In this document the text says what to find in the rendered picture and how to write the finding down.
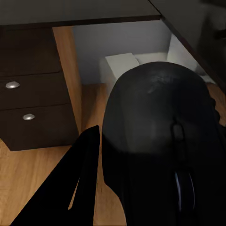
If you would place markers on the cabinet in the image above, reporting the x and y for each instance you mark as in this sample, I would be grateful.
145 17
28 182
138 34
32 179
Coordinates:
40 88

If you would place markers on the desktop computer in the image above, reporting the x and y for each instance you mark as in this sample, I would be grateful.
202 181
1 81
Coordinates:
116 66

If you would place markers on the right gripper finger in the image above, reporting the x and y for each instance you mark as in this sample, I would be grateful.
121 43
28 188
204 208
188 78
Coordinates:
77 169

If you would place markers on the monitor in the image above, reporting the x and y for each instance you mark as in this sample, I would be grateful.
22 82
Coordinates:
220 34

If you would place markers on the mouse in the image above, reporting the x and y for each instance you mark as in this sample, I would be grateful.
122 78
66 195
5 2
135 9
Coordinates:
163 148

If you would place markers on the desk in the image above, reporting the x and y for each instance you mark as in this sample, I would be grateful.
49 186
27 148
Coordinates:
193 24

